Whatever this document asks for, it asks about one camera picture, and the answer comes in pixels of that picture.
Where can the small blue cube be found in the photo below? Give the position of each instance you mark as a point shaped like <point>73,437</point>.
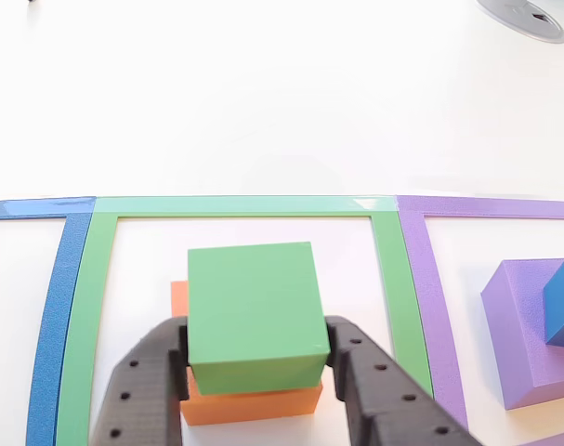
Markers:
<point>562,302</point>

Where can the blue square frame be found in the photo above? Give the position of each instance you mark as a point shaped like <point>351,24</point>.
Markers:
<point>58,302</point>

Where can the green square frame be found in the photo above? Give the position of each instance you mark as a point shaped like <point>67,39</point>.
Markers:
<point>82,325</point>

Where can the purple square frame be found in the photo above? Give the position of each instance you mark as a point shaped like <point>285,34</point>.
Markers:
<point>425,279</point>

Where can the green cube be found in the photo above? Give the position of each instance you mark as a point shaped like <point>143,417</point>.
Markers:
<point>253,306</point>

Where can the purple block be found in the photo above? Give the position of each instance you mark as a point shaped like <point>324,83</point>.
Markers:
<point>514,316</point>

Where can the orange block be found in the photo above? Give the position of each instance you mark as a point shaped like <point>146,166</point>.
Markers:
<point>253,409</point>

